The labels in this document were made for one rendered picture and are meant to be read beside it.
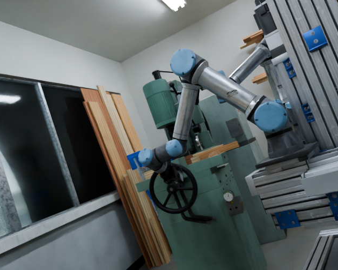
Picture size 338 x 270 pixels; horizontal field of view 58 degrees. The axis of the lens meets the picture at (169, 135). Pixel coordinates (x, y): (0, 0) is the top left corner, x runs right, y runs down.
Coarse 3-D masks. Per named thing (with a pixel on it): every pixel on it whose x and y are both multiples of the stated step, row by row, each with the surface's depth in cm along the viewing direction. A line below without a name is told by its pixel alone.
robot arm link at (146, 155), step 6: (144, 150) 138; (150, 150) 138; (138, 156) 138; (144, 156) 136; (150, 156) 135; (144, 162) 135; (150, 162) 136; (156, 162) 137; (150, 168) 141; (156, 168) 141
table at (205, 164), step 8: (224, 152) 194; (208, 160) 184; (216, 160) 182; (224, 160) 185; (192, 168) 187; (200, 168) 185; (208, 168) 184; (184, 176) 179; (136, 184) 200; (144, 184) 198; (160, 184) 194
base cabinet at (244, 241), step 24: (216, 192) 183; (168, 216) 193; (216, 216) 183; (240, 216) 204; (168, 240) 194; (192, 240) 188; (216, 240) 183; (240, 240) 180; (192, 264) 189; (216, 264) 184; (240, 264) 179; (264, 264) 220
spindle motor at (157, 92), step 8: (160, 80) 204; (144, 88) 206; (152, 88) 203; (160, 88) 203; (168, 88) 208; (152, 96) 203; (160, 96) 202; (168, 96) 205; (152, 104) 204; (160, 104) 202; (168, 104) 202; (152, 112) 206; (160, 112) 202; (168, 112) 201; (176, 112) 205; (160, 120) 202; (168, 120) 200; (160, 128) 208
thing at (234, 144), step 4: (228, 144) 195; (232, 144) 194; (236, 144) 193; (216, 148) 198; (220, 148) 197; (224, 148) 196; (228, 148) 195; (232, 148) 194; (204, 152) 200; (208, 152) 199; (200, 156) 201; (204, 156) 200
